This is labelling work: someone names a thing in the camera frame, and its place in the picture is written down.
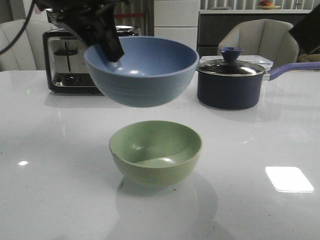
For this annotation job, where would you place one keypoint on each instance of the dark blue saucepan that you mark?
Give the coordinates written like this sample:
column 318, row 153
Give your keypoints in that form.
column 240, row 92

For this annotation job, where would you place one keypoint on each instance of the beige armchair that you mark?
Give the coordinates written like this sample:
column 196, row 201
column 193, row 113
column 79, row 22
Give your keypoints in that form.
column 28, row 51
column 267, row 38

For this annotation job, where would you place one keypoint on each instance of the glass pot lid blue knob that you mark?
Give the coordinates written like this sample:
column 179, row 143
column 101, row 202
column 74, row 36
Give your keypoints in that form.
column 229, row 65

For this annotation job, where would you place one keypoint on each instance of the dark counter with drawers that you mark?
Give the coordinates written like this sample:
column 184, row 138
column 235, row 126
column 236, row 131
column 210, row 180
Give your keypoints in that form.
column 214, row 27

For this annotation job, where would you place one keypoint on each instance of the black and chrome toaster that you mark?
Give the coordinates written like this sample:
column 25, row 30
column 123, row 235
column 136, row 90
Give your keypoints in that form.
column 66, row 70

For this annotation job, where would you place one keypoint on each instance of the green plastic bowl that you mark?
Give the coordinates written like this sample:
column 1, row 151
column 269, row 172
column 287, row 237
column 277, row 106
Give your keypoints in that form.
column 156, row 153

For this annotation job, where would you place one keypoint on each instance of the white cabinet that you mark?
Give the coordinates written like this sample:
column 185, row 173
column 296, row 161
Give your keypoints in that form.
column 177, row 20

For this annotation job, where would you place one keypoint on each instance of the beige armchair on left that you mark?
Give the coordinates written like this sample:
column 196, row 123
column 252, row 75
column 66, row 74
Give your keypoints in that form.
column 28, row 51

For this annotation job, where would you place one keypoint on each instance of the clear plastic storage container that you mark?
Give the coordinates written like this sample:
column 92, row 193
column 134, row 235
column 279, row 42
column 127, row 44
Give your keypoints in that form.
column 254, row 59

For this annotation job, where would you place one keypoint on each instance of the black gripper finger inside blue bowl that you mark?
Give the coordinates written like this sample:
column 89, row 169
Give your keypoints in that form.
column 108, row 38

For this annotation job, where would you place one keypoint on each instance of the blue plastic bowl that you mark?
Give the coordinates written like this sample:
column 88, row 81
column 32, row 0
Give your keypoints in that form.
column 153, row 71

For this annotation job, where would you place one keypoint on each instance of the fruit bowl on counter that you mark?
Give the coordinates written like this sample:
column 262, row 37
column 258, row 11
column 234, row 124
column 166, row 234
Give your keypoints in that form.
column 267, row 5

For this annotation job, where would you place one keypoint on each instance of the beige armchair on right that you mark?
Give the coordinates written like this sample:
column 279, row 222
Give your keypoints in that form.
column 267, row 38

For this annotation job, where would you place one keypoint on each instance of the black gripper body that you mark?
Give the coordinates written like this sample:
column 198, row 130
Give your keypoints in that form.
column 307, row 31
column 79, row 17

